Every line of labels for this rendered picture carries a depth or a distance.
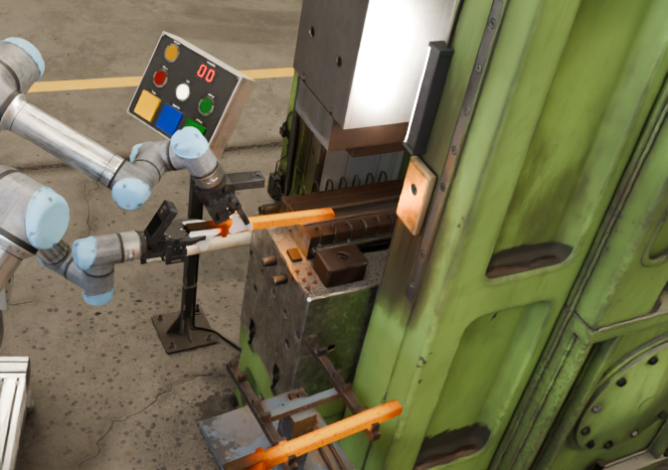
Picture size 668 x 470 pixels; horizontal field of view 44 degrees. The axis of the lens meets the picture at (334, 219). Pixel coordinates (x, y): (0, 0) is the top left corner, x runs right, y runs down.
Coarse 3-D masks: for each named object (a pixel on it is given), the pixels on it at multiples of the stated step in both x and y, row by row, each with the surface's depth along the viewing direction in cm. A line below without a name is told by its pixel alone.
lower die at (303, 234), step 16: (320, 192) 239; (336, 192) 241; (352, 192) 242; (368, 192) 242; (384, 192) 243; (400, 192) 244; (288, 208) 231; (304, 208) 231; (320, 208) 232; (304, 224) 223; (320, 224) 226; (336, 224) 227; (352, 224) 228; (368, 224) 229; (384, 224) 231; (304, 240) 224; (336, 240) 226
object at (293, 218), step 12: (264, 216) 220; (276, 216) 221; (288, 216) 222; (300, 216) 224; (312, 216) 225; (324, 216) 227; (192, 228) 209; (204, 228) 210; (216, 228) 212; (228, 228) 212; (252, 228) 218; (264, 228) 219
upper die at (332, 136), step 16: (304, 80) 210; (304, 96) 210; (304, 112) 212; (320, 112) 204; (320, 128) 205; (336, 128) 200; (352, 128) 202; (368, 128) 205; (384, 128) 207; (400, 128) 210; (336, 144) 203; (352, 144) 206; (368, 144) 208
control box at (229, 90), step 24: (192, 48) 249; (144, 72) 257; (168, 72) 252; (192, 72) 248; (216, 72) 244; (168, 96) 252; (192, 96) 248; (216, 96) 244; (240, 96) 244; (144, 120) 256; (216, 120) 243; (216, 144) 247
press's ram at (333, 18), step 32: (320, 0) 194; (352, 0) 181; (384, 0) 176; (416, 0) 180; (448, 0) 184; (320, 32) 197; (352, 32) 183; (384, 32) 182; (416, 32) 186; (320, 64) 199; (352, 64) 185; (384, 64) 187; (416, 64) 192; (320, 96) 202; (352, 96) 189; (384, 96) 194; (416, 96) 198
